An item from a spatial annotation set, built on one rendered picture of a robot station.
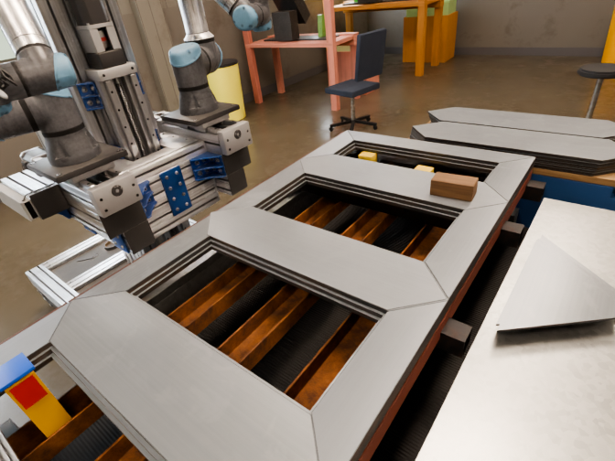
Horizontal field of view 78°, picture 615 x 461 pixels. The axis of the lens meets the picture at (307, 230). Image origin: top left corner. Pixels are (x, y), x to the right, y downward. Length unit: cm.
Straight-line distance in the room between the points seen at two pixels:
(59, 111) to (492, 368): 128
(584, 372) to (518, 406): 16
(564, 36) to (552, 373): 671
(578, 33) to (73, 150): 688
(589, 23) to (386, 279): 666
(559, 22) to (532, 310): 660
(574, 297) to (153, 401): 88
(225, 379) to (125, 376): 19
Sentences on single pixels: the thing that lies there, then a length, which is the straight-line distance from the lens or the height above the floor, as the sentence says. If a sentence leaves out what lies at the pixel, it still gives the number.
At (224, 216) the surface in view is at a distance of 120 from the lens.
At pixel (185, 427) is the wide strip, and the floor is 85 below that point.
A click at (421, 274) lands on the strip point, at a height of 85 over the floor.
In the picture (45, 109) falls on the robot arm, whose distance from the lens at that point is 133.
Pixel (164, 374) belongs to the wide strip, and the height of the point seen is 85.
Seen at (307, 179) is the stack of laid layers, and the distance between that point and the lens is 138.
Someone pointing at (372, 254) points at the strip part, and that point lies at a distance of 95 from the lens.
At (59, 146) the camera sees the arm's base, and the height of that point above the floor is 109.
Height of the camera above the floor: 143
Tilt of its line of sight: 34 degrees down
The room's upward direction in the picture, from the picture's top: 8 degrees counter-clockwise
